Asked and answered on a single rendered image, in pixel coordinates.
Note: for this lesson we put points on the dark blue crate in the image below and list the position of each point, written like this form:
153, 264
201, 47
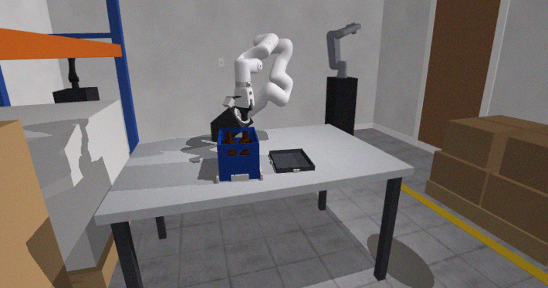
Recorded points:
239, 164

